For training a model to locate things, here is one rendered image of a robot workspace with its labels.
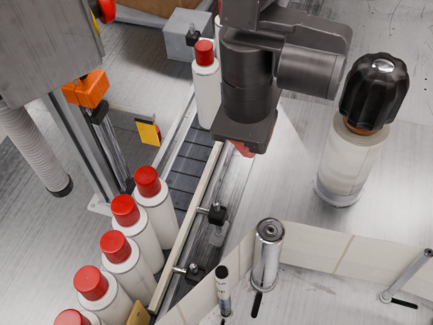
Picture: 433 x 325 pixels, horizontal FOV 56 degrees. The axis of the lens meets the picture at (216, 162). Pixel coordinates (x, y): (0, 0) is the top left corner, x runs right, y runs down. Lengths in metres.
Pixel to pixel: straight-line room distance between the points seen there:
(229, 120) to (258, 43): 0.11
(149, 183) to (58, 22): 0.26
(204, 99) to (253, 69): 0.39
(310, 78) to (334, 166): 0.32
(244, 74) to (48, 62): 0.18
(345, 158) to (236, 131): 0.25
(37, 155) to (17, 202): 0.43
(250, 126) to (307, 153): 0.38
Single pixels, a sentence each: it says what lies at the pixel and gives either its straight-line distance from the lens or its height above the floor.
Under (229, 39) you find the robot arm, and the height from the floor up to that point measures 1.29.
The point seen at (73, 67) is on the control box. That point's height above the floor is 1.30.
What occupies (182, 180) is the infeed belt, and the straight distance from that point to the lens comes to 0.80.
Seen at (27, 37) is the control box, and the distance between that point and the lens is 0.37.
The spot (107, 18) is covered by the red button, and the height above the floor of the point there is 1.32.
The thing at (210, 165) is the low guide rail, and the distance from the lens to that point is 0.77.
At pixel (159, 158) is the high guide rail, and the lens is 0.73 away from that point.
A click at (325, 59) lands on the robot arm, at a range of 0.40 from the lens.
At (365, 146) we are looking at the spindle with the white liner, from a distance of 0.64.
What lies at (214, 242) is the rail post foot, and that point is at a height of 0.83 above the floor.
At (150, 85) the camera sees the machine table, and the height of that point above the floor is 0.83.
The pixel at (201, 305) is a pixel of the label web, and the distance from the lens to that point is 0.59.
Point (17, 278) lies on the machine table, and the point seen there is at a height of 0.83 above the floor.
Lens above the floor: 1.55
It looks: 55 degrees down
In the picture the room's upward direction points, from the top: 5 degrees counter-clockwise
